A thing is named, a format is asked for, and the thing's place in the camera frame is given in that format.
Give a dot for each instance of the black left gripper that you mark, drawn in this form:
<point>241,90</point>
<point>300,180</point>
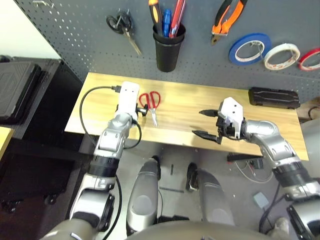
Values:
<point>140,110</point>

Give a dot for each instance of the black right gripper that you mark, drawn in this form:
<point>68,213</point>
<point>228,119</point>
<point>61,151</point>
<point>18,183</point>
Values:
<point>225,130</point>

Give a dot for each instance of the white tape roll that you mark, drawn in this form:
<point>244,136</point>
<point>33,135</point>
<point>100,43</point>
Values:
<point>267,59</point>

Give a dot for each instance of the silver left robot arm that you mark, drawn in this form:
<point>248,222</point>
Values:
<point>112,140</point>

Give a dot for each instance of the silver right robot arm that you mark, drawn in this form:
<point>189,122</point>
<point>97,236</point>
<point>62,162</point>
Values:
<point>270,140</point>

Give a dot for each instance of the grey metal pegboard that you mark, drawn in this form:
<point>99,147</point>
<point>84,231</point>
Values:
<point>200,62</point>

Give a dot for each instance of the short black floor tape strip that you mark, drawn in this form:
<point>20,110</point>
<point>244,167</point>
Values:
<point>172,169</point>

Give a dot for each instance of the black cup holder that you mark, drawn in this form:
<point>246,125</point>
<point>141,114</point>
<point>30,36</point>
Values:
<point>167,57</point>

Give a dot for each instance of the black flat tool case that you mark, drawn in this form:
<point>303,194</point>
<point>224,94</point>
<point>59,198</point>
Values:
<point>272,98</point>

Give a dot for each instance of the long black floor tape strip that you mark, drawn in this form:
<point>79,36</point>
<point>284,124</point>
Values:
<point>172,189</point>

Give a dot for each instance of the blue tape roll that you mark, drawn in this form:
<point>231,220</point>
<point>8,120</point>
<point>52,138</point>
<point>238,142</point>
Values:
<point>232,53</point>

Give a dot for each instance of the silver robot right leg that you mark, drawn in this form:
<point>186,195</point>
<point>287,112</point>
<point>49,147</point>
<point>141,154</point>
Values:
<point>212,200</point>

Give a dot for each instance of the silver robot leg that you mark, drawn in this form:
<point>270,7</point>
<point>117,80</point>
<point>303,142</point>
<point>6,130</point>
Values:
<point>212,200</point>
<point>143,200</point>

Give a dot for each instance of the silver robot left leg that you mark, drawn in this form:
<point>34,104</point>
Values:
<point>143,200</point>

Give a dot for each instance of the black flight case cabinet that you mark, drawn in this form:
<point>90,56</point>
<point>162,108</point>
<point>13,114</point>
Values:
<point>55,112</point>

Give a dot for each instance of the grey foot pedal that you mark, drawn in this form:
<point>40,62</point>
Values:
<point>260,200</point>

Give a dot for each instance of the silver blue tape hook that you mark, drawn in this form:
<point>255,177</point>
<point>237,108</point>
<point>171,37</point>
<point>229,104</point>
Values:
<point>255,43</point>

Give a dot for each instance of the silver black scissors hook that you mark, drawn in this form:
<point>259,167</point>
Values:
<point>123,17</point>

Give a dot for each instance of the grey robot torso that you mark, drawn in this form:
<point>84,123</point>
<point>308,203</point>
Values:
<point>162,232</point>

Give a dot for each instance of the white sneaker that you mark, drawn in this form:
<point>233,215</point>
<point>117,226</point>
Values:
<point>280,226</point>

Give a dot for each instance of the red tape roll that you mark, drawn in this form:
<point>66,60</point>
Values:
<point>311,52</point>

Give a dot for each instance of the black plastic carry case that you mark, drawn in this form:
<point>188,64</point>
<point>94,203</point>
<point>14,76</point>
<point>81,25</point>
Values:
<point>17,92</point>

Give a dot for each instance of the light wooden side table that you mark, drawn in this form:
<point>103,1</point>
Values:
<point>5,140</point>

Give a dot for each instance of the silver empty spare hook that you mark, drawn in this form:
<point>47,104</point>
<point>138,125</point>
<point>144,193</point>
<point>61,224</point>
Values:
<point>42,3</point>

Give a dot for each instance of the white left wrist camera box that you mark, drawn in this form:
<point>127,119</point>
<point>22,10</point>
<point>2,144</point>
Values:
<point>128,97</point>

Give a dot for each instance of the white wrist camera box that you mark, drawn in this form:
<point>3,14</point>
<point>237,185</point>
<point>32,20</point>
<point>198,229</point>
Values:
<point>232,110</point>
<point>128,97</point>

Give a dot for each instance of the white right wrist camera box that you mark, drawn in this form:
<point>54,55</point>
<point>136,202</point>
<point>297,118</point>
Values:
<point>232,110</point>

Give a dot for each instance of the black table support bracket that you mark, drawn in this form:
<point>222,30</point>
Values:
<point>242,157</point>

